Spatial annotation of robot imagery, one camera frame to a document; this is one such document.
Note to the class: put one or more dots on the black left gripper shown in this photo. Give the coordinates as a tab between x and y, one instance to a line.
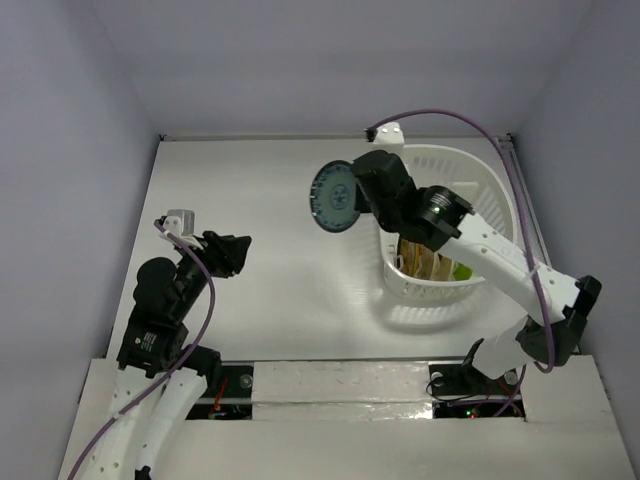
226	251

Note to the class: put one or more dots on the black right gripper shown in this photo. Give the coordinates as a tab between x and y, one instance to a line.
367	181

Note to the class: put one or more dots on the teal blue patterned plate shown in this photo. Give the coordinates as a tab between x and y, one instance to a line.
336	201

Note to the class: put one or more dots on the yellow plate with brown rim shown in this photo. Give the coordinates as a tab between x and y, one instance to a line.
409	257

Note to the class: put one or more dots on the cream plate with black characters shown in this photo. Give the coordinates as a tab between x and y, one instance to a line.
434	267

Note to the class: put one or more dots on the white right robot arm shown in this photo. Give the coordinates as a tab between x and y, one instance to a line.
556	305

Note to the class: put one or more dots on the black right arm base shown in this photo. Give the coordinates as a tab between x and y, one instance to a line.
447	383

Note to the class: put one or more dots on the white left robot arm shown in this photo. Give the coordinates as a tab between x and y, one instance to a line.
160	372

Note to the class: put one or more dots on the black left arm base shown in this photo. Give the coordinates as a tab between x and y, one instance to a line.
230	398

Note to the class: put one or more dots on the white plastic dish rack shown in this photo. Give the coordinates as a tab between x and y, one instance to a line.
469	177

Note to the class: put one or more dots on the lime green plate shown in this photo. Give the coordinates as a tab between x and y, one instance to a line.
462	273

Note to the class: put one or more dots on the white foam front board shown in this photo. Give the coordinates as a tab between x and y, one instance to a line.
342	420

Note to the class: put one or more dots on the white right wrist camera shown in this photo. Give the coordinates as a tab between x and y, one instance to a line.
389	133

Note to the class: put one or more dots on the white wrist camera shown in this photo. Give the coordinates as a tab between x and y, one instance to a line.
389	133
177	222

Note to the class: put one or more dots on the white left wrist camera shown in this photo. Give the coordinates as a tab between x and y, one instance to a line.
177	222

